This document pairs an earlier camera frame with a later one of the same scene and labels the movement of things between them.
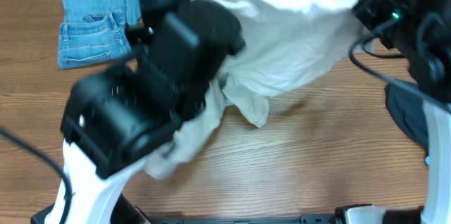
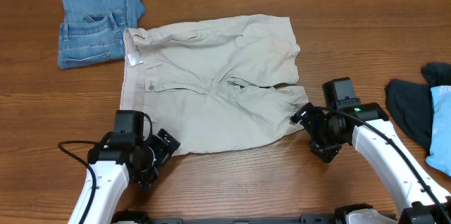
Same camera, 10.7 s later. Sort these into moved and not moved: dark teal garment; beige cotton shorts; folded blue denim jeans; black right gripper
Moved: beige cotton shorts; black right gripper
Not moved: dark teal garment; folded blue denim jeans
